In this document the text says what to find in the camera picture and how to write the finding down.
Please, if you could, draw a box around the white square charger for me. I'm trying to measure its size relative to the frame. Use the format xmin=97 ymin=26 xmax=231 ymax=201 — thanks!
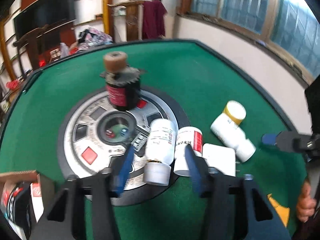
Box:
xmin=202 ymin=144 xmax=236 ymax=177

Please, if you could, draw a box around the white bottle red label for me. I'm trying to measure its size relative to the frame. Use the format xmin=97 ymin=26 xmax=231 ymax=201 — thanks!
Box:
xmin=174 ymin=126 xmax=203 ymax=177

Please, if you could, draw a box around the yellow cap pill bottle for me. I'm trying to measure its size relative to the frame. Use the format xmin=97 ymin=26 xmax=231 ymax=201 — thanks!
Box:
xmin=210 ymin=100 xmax=256 ymax=163

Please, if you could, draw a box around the white pill bottle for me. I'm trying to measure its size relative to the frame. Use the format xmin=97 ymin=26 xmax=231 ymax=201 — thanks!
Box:
xmin=143 ymin=119 xmax=177 ymax=186

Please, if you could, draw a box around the gold foil packet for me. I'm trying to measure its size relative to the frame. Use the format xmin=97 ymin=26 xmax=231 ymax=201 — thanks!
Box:
xmin=267 ymin=194 xmax=290 ymax=227

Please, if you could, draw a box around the red grey medicine box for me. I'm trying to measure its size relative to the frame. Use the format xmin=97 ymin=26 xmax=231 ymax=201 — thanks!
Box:
xmin=30 ymin=183 xmax=44 ymax=222

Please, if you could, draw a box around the black silver snack pouch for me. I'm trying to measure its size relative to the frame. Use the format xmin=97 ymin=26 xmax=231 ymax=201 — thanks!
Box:
xmin=1 ymin=181 xmax=32 ymax=239

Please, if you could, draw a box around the person right hand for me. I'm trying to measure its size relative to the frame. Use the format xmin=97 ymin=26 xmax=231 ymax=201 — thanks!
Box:
xmin=296 ymin=180 xmax=316 ymax=223

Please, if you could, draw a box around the dark ink bottle cork stopper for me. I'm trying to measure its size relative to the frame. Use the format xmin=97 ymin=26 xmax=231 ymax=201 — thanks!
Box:
xmin=103 ymin=51 xmax=145 ymax=111

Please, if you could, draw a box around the cardboard box tray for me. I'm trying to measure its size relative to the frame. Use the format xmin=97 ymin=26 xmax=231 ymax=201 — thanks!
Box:
xmin=1 ymin=170 xmax=55 ymax=239

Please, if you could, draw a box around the pile of clothes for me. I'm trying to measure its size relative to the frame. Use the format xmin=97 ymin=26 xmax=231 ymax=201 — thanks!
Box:
xmin=78 ymin=27 xmax=113 ymax=50

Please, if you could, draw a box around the wooden armchair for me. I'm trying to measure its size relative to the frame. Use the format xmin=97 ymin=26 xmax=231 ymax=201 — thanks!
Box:
xmin=107 ymin=0 xmax=144 ymax=42

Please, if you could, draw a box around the maroon cloth on chair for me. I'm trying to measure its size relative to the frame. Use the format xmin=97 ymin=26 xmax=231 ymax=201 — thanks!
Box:
xmin=142 ymin=0 xmax=167 ymax=40

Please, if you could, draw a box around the wooden chair by table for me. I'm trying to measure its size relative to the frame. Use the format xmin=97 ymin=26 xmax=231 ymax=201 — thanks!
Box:
xmin=13 ymin=24 xmax=49 ymax=70

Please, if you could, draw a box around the black flat television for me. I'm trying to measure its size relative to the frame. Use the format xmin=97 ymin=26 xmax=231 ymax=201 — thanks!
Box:
xmin=14 ymin=0 xmax=76 ymax=40

